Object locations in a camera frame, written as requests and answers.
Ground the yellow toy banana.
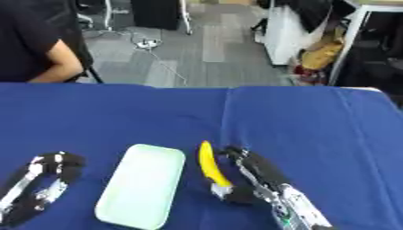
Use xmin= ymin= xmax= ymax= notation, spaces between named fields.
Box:
xmin=196 ymin=140 xmax=233 ymax=189

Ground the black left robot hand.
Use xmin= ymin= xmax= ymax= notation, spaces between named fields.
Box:
xmin=0 ymin=151 xmax=87 ymax=228

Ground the white power strip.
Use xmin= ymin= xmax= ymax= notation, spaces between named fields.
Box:
xmin=133 ymin=39 xmax=161 ymax=50

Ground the pale green rectangular tray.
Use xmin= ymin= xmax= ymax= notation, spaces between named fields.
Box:
xmin=93 ymin=143 xmax=188 ymax=230

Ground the white cable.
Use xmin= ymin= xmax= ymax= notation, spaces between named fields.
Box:
xmin=146 ymin=48 xmax=189 ymax=87

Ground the white table frame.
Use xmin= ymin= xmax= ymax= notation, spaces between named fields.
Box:
xmin=326 ymin=0 xmax=403 ymax=87

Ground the person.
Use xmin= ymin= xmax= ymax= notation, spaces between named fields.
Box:
xmin=0 ymin=0 xmax=94 ymax=84

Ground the yellow bag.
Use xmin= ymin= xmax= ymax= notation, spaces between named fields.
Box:
xmin=300 ymin=35 xmax=345 ymax=71

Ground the black cabinet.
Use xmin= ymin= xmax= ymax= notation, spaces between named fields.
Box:
xmin=130 ymin=0 xmax=182 ymax=31

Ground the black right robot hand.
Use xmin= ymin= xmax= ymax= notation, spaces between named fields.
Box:
xmin=209 ymin=146 xmax=293 ymax=206

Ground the white panel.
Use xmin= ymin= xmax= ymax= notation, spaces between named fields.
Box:
xmin=261 ymin=4 xmax=317 ymax=66

